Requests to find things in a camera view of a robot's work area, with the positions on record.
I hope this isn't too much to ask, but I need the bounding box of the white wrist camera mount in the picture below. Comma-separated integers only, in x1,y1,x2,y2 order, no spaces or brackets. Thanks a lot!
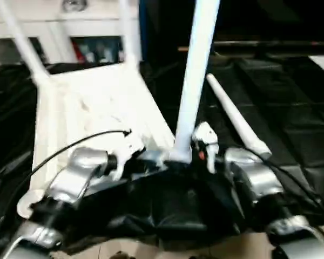
112,132,147,182
191,121,220,174

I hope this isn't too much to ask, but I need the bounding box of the red packet behind glass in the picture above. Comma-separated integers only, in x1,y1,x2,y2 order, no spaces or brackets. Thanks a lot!
72,42,84,62

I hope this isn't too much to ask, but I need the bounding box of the black work mat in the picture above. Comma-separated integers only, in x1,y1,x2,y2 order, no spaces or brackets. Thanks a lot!
0,55,324,256

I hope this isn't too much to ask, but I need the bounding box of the white plastic table leg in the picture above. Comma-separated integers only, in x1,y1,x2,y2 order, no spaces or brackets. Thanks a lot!
0,0,51,82
170,0,222,164
206,73,273,160
118,0,141,72

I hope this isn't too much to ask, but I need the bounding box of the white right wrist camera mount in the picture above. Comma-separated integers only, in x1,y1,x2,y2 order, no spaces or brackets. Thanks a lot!
191,121,220,174

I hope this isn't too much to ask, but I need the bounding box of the patterned bowl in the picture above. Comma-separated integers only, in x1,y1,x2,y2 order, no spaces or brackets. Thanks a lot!
62,0,88,12

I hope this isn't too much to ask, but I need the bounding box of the white glass-door cabinet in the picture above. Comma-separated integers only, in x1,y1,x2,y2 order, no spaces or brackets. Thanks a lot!
0,8,141,66

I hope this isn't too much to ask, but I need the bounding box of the dark blue upright post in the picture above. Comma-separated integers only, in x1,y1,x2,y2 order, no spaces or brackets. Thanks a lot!
139,0,150,62

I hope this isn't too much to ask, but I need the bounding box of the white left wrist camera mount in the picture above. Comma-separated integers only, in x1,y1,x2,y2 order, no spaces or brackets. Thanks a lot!
112,132,147,182

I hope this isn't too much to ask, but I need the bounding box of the white plastic table top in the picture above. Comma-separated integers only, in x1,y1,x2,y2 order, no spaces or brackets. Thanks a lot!
16,61,193,220

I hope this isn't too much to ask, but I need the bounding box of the dark robot foot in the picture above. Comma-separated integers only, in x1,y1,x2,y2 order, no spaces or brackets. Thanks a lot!
112,250,131,259

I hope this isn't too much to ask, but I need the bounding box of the long black bar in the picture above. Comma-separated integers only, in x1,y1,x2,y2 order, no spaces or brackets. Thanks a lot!
213,40,324,55

